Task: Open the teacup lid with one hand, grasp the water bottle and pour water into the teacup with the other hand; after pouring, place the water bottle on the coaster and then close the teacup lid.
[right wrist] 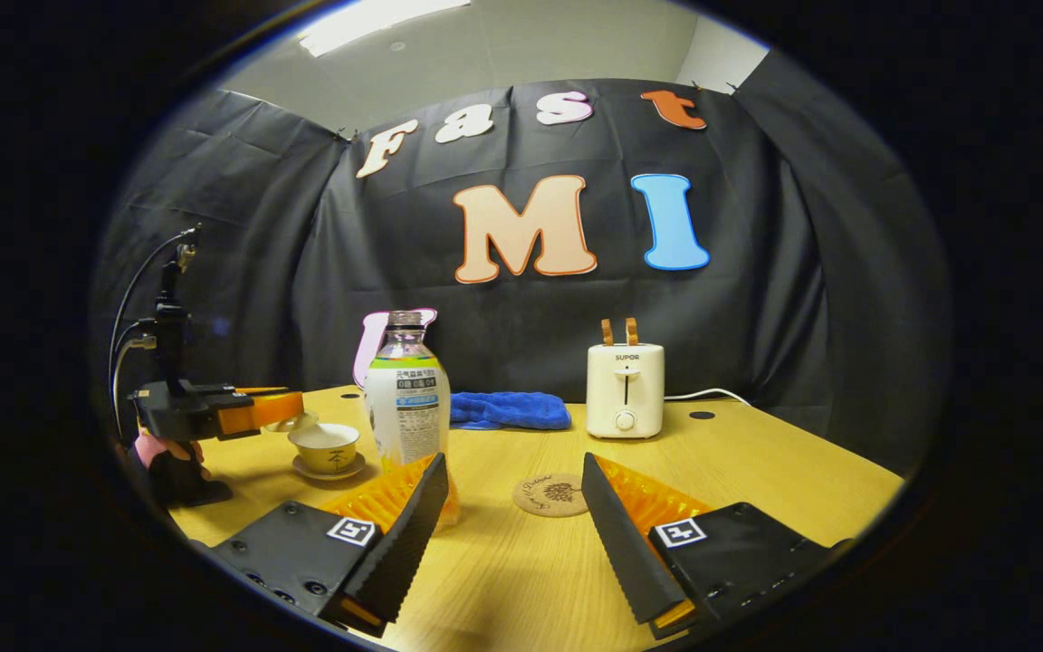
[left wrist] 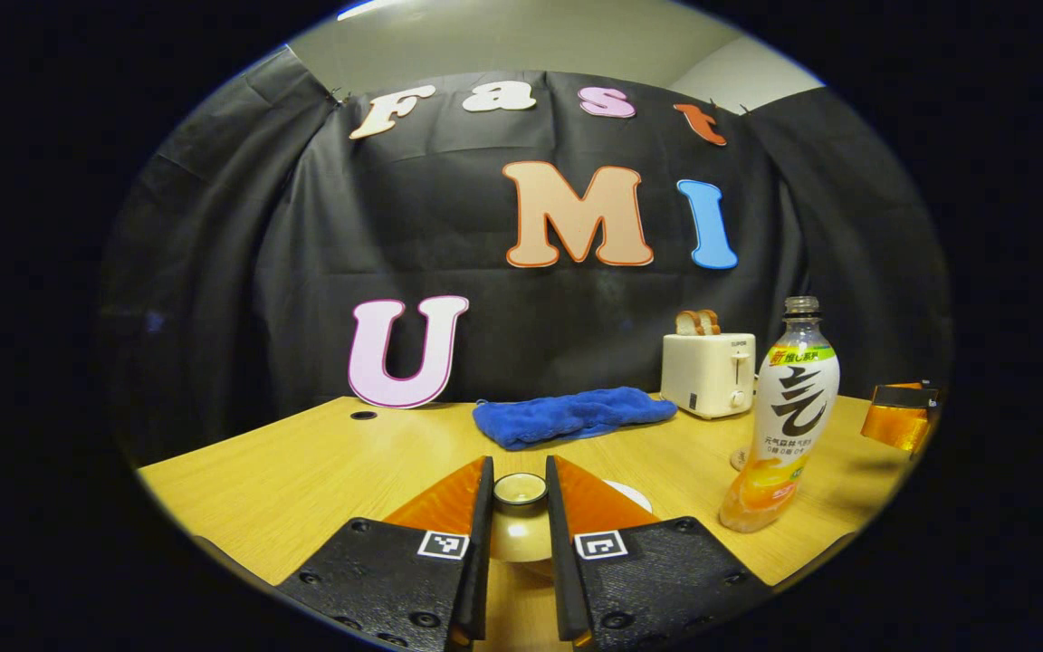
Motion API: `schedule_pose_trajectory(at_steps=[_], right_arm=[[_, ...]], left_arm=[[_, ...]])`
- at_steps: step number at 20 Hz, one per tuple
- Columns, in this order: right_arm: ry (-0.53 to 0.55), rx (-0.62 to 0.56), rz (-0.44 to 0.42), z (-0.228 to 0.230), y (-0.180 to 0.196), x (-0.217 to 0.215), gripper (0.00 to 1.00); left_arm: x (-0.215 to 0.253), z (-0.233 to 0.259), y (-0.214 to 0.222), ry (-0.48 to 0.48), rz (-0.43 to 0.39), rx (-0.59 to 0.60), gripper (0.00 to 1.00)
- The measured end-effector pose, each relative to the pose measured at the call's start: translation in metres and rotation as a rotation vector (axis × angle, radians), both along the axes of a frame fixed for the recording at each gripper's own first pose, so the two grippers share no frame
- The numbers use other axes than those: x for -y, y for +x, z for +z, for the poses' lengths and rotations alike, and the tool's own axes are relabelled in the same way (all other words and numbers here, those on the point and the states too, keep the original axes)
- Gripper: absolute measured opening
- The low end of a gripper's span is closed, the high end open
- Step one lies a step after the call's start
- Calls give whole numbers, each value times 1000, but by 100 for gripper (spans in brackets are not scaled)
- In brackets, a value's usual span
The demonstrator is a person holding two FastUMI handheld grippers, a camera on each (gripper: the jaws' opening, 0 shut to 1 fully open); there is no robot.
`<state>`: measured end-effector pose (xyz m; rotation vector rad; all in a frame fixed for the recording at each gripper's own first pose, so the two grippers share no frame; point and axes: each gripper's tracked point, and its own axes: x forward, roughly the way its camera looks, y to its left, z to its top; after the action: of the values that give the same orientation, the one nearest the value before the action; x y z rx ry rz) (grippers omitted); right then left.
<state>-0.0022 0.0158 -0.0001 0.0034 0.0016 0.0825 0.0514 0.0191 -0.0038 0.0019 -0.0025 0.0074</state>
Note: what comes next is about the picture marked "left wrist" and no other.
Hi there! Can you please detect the cream teacup lid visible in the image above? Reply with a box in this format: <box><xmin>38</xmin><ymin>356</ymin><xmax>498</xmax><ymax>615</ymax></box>
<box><xmin>489</xmin><ymin>472</ymin><xmax>559</xmax><ymax>579</ymax></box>

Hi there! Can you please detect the blue towel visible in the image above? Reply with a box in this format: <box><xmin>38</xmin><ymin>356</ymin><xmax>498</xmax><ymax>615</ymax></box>
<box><xmin>473</xmin><ymin>387</ymin><xmax>678</xmax><ymax>451</ymax></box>

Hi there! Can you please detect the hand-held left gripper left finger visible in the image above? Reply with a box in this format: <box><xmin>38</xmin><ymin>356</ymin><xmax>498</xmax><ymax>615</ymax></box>
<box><xmin>275</xmin><ymin>455</ymin><xmax>495</xmax><ymax>652</ymax></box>

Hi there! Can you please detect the plastic water bottle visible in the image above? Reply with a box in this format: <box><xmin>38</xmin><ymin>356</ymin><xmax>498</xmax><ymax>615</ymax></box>
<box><xmin>719</xmin><ymin>296</ymin><xmax>841</xmax><ymax>533</ymax></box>

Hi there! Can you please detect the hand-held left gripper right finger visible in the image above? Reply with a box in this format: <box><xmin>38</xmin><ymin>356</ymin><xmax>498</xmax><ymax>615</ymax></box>
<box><xmin>545</xmin><ymin>455</ymin><xmax>771</xmax><ymax>651</ymax></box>

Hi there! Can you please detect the black backdrop cloth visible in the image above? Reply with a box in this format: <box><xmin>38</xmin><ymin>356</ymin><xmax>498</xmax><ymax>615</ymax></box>
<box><xmin>98</xmin><ymin>45</ymin><xmax>952</xmax><ymax>467</ymax></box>

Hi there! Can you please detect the cream teacup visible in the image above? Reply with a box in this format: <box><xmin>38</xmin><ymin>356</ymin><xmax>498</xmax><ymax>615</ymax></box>
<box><xmin>601</xmin><ymin>479</ymin><xmax>655</xmax><ymax>515</ymax></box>

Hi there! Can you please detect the white toaster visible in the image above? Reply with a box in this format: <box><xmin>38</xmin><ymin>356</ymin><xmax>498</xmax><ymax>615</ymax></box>
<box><xmin>662</xmin><ymin>332</ymin><xmax>757</xmax><ymax>420</ymax></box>

